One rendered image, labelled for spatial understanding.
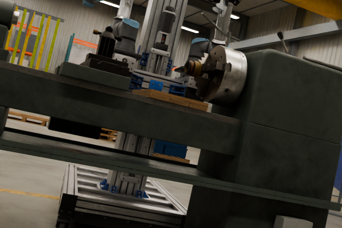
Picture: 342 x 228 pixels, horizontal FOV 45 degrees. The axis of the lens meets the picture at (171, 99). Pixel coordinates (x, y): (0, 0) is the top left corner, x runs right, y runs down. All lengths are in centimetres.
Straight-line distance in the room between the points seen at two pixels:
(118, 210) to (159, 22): 132
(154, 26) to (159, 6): 15
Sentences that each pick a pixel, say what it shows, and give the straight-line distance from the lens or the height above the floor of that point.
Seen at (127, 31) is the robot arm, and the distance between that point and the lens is 276.
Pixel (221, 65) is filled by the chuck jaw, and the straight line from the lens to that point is 212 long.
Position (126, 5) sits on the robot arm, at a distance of 294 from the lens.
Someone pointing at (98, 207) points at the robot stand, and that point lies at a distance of 263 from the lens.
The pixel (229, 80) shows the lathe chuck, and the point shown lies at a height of 105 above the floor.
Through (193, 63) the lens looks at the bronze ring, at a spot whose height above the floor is 110.
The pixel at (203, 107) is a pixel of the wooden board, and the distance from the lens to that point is 203.
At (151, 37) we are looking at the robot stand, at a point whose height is 133.
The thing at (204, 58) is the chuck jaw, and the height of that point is 116.
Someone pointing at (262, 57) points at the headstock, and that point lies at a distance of 215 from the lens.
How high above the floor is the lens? 75
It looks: 4 degrees up
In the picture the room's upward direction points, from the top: 13 degrees clockwise
